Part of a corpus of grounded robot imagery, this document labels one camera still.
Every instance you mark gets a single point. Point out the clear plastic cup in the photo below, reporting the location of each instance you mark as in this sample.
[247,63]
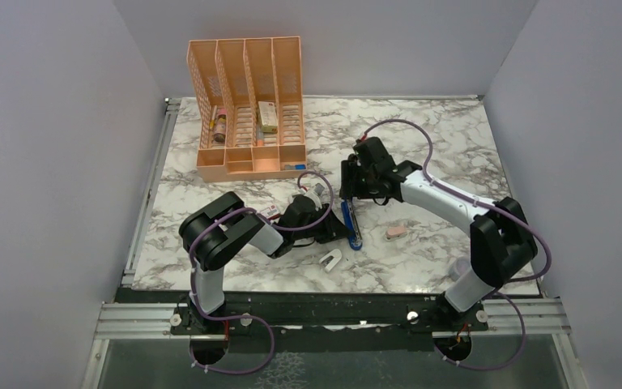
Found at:
[458,268]

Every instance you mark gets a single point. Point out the yellow box in organizer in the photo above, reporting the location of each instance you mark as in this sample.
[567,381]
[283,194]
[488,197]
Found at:
[268,117]

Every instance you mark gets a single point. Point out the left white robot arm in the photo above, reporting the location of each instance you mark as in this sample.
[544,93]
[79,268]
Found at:
[216,233]

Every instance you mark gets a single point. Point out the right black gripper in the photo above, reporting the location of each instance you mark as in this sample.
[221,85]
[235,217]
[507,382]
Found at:
[350,170]

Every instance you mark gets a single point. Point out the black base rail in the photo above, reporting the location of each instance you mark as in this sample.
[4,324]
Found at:
[251,322]

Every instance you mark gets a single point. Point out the orange desk organizer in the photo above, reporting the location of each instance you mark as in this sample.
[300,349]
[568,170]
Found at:
[236,74]

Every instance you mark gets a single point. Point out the red staple box sleeve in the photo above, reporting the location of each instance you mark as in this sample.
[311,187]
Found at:
[271,213]

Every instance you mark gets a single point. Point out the pink eraser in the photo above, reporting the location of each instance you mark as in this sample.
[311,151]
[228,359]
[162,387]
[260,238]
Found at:
[395,232]

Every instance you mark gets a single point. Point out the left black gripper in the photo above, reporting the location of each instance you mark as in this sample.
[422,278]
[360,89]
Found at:
[333,229]

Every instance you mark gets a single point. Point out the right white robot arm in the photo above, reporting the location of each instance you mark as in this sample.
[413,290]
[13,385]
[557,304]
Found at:
[500,242]

